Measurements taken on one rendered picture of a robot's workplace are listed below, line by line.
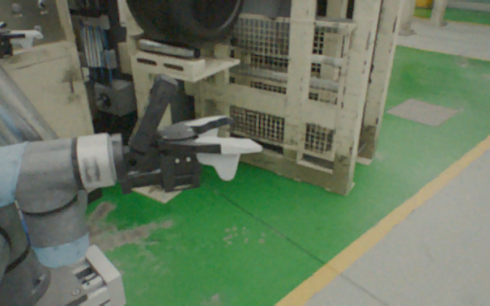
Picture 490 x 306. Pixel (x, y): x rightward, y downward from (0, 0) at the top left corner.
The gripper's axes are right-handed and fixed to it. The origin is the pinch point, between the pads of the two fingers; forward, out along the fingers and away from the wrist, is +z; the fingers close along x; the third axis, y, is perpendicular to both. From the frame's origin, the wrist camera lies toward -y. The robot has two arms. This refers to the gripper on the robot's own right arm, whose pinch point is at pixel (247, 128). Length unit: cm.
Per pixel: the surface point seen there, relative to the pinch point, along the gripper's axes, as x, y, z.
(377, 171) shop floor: -146, 87, 130
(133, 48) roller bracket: -138, -1, -13
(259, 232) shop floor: -109, 92, 37
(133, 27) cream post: -151, -10, -12
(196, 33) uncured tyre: -114, -8, 13
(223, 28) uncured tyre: -126, -8, 27
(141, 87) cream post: -155, 20, -12
